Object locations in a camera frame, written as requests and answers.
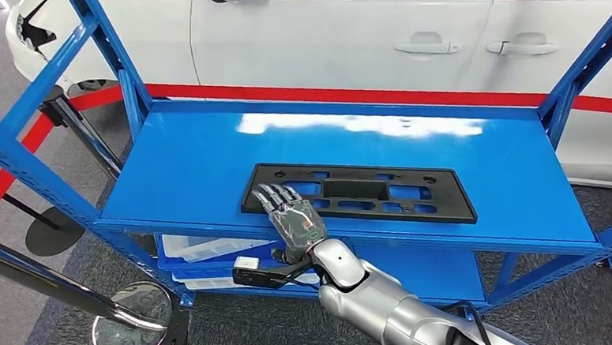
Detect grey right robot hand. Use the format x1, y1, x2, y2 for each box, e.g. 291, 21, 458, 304
250, 179, 330, 267

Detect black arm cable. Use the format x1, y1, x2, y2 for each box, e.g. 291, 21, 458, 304
451, 299, 497, 345

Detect red barrier belt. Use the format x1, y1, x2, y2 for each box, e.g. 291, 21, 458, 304
69, 59, 612, 146
0, 113, 62, 231

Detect blue metal shelf rack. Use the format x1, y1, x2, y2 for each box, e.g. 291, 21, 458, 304
0, 0, 612, 335

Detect black plastic plate frame part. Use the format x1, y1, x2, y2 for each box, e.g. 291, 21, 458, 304
238, 152, 479, 237

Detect blue plastic bin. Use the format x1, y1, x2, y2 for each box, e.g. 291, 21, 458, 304
154, 227, 291, 282

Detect chrome stanchion post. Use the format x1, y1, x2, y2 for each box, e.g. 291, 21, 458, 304
0, 222, 176, 345
36, 82, 124, 183

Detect black stanchion post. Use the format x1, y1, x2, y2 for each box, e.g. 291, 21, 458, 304
0, 164, 88, 261

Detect white car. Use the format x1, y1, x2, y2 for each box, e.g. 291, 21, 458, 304
3, 0, 612, 224

